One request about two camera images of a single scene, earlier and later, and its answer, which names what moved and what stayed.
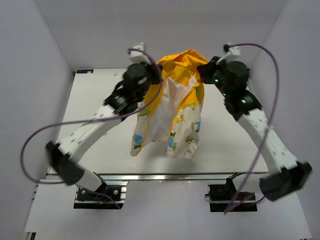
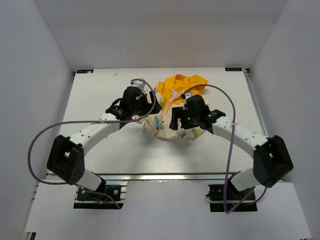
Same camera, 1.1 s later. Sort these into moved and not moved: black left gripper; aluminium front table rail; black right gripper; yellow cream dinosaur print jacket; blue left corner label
Moved: black left gripper; black right gripper; yellow cream dinosaur print jacket
Not moved: aluminium front table rail; blue left corner label
